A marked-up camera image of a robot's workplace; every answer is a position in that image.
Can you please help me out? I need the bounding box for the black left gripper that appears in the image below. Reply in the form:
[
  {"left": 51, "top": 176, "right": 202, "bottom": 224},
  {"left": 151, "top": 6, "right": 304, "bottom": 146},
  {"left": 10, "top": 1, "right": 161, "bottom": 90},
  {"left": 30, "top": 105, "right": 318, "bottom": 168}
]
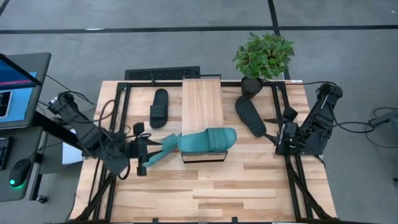
[{"left": 129, "top": 134, "right": 163, "bottom": 177}]

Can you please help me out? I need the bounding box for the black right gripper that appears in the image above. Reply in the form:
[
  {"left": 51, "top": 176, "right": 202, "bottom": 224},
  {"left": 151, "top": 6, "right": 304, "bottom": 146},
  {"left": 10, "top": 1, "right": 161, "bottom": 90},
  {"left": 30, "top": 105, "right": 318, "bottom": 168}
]
[{"left": 263, "top": 117, "right": 301, "bottom": 156}]

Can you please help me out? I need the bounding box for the teal rubber slide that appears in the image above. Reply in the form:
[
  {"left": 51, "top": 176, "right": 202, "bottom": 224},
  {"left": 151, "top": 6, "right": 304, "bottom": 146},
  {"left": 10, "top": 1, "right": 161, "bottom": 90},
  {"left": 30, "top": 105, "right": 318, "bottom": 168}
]
[
  {"left": 143, "top": 133, "right": 183, "bottom": 168},
  {"left": 177, "top": 127, "right": 238, "bottom": 153}
]

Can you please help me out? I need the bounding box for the black rubber slide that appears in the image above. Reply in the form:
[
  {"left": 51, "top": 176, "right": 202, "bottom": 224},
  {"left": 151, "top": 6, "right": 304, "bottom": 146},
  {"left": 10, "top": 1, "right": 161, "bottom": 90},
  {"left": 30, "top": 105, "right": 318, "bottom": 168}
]
[
  {"left": 149, "top": 88, "right": 169, "bottom": 129},
  {"left": 234, "top": 95, "right": 267, "bottom": 138}
]

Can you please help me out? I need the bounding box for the black plant pot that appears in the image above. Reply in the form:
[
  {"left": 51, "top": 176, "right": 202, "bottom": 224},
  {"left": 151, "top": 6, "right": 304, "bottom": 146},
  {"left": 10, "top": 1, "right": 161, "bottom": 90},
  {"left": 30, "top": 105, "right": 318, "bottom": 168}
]
[{"left": 241, "top": 77, "right": 264, "bottom": 99}]

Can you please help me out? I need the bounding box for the green leafy plant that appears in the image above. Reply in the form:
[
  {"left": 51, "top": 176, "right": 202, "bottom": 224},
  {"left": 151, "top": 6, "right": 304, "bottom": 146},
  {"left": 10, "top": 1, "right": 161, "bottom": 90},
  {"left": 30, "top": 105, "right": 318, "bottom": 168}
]
[{"left": 232, "top": 32, "right": 295, "bottom": 80}]

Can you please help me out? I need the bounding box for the white box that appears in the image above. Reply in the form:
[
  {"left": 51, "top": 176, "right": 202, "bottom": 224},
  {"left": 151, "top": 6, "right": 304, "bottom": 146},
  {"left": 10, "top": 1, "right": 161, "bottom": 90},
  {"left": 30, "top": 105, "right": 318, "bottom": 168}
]
[{"left": 62, "top": 129, "right": 85, "bottom": 166}]

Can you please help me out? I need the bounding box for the black monitor stand bar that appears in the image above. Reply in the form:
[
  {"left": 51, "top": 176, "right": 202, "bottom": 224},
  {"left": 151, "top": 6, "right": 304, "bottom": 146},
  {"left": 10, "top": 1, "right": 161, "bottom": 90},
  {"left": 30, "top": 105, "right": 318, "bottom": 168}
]
[{"left": 30, "top": 111, "right": 85, "bottom": 150}]

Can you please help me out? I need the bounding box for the grey power supply box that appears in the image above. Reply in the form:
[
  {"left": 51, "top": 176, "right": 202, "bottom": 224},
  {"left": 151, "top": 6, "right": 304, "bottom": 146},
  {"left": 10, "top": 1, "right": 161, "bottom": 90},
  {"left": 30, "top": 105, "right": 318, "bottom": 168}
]
[{"left": 368, "top": 108, "right": 398, "bottom": 128}]

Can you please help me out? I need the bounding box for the grey desk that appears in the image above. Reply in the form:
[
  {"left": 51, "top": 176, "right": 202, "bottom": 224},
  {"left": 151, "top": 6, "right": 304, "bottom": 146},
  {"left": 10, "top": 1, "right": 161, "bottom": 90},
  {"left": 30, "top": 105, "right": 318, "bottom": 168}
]
[{"left": 0, "top": 126, "right": 44, "bottom": 203}]

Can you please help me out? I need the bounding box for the black computer mouse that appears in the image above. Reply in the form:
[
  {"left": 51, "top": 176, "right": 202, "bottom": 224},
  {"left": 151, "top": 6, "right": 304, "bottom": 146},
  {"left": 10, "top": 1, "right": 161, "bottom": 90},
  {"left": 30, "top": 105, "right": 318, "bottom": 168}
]
[{"left": 8, "top": 158, "right": 32, "bottom": 189}]

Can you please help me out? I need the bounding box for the grey-framed computer monitor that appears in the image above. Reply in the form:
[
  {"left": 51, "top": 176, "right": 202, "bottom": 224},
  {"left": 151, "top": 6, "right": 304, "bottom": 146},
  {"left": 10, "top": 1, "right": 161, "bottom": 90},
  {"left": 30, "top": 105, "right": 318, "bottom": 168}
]
[{"left": 0, "top": 52, "right": 52, "bottom": 130}]

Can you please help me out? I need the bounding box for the black keyboard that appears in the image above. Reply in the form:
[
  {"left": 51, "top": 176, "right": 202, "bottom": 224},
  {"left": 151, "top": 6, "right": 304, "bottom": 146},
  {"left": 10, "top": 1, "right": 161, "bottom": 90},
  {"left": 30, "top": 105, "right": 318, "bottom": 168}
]
[{"left": 0, "top": 136, "right": 15, "bottom": 170}]

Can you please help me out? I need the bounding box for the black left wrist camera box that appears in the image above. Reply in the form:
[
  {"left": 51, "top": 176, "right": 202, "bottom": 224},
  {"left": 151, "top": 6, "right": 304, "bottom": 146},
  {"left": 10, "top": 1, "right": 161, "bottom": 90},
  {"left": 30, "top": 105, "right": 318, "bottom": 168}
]
[{"left": 132, "top": 122, "right": 146, "bottom": 136}]

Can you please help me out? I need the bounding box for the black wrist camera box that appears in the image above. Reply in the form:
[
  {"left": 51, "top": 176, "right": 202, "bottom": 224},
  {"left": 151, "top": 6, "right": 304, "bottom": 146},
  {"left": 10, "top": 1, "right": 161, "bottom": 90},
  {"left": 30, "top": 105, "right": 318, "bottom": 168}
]
[
  {"left": 282, "top": 106, "right": 299, "bottom": 123},
  {"left": 132, "top": 122, "right": 146, "bottom": 136}
]

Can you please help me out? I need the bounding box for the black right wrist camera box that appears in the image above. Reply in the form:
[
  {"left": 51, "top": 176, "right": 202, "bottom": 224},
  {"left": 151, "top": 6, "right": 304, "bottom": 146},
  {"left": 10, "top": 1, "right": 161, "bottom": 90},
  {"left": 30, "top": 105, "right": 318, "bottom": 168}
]
[{"left": 282, "top": 106, "right": 299, "bottom": 123}]

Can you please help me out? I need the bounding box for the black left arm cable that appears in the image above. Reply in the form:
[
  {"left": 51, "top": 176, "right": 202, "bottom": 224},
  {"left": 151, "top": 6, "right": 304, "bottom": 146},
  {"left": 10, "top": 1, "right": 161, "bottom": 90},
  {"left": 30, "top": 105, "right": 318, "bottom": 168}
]
[{"left": 98, "top": 99, "right": 131, "bottom": 180}]

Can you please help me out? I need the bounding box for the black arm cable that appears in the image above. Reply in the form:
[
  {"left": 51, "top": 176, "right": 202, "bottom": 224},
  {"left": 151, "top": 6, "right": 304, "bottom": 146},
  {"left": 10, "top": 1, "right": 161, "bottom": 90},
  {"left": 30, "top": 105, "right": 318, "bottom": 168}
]
[
  {"left": 334, "top": 107, "right": 398, "bottom": 149},
  {"left": 98, "top": 99, "right": 131, "bottom": 180}
]

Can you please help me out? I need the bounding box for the black aluminium table frame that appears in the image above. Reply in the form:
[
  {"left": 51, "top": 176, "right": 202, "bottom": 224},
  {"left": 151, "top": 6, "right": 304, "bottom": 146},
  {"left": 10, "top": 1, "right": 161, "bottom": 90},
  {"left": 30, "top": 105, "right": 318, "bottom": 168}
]
[{"left": 74, "top": 80, "right": 340, "bottom": 224}]

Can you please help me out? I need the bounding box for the wooden shelf with black frame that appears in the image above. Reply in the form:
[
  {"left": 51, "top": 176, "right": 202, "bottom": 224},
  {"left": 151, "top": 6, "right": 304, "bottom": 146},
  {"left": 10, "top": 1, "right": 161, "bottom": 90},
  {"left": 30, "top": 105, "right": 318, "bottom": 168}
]
[{"left": 180, "top": 77, "right": 229, "bottom": 164}]

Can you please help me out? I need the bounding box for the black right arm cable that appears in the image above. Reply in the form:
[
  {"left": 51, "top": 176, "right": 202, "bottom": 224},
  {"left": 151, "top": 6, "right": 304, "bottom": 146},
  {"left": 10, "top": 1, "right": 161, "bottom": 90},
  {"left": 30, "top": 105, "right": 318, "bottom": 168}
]
[{"left": 334, "top": 107, "right": 398, "bottom": 149}]

